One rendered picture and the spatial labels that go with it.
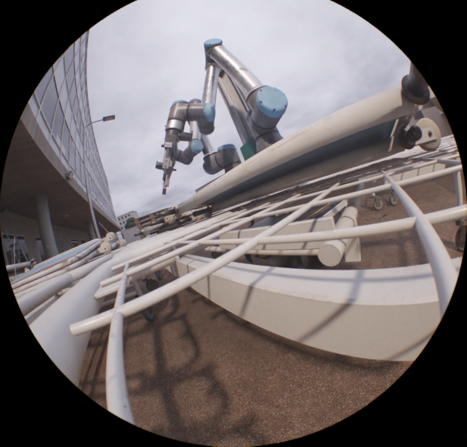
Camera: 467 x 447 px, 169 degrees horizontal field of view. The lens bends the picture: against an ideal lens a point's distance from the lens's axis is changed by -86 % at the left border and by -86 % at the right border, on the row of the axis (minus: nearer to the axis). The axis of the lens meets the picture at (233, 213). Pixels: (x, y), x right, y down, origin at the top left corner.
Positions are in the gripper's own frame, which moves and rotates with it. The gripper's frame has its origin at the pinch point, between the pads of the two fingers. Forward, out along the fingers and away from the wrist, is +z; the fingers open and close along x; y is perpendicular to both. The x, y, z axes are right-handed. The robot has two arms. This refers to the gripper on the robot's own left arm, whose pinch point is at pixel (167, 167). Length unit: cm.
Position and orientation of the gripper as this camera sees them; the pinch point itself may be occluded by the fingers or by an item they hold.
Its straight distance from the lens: 72.4
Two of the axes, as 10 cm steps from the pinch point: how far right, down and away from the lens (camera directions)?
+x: 3.2, 0.6, -9.5
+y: -9.4, -0.7, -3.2
